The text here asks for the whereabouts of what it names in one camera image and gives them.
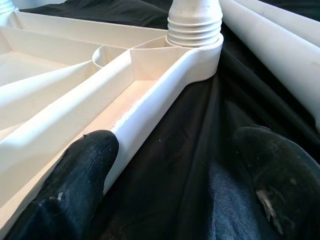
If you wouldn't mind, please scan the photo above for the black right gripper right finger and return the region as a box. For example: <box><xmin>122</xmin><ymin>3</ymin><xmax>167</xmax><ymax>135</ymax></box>
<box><xmin>232</xmin><ymin>126</ymin><xmax>320</xmax><ymax>240</ymax></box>

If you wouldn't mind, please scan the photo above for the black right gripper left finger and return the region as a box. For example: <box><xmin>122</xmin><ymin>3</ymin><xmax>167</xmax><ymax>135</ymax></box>
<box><xmin>4</xmin><ymin>129</ymin><xmax>120</xmax><ymax>240</ymax></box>

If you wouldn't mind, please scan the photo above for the white plastic table top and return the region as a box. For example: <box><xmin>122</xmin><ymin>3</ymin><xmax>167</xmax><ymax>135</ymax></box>
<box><xmin>0</xmin><ymin>11</ymin><xmax>224</xmax><ymax>218</ymax></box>

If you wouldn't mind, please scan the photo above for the black plastic sheet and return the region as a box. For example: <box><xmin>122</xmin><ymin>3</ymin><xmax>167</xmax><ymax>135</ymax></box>
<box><xmin>4</xmin><ymin>0</ymin><xmax>320</xmax><ymax>240</ymax></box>

